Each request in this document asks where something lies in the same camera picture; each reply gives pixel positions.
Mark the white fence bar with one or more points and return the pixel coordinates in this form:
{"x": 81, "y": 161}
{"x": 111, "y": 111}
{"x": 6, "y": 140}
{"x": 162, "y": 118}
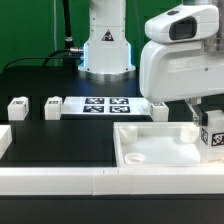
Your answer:
{"x": 5, "y": 138}
{"x": 112, "y": 181}

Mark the white left fence bar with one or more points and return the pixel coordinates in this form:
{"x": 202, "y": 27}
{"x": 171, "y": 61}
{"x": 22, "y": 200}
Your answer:
{"x": 5, "y": 138}

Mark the white square tabletop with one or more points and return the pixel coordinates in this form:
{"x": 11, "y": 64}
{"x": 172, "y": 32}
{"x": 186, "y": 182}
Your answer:
{"x": 162, "y": 144}

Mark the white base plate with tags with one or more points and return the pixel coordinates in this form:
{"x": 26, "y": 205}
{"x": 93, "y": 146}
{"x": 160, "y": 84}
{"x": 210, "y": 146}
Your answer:
{"x": 105, "y": 106}

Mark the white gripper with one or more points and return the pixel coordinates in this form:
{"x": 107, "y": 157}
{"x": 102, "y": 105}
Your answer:
{"x": 184, "y": 57}

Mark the white front fence bar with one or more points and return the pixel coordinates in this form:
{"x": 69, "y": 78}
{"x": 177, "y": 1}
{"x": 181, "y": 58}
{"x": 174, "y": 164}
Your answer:
{"x": 112, "y": 181}

